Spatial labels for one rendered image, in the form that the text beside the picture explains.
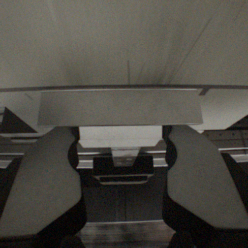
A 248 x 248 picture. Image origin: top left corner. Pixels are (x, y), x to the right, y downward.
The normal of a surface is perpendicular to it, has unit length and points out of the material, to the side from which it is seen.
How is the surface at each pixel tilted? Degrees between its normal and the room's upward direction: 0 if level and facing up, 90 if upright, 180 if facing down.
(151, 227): 90
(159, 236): 90
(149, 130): 0
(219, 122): 0
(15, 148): 90
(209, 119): 0
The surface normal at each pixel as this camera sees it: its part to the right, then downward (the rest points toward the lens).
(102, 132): 0.03, 0.94
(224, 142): 0.03, -0.35
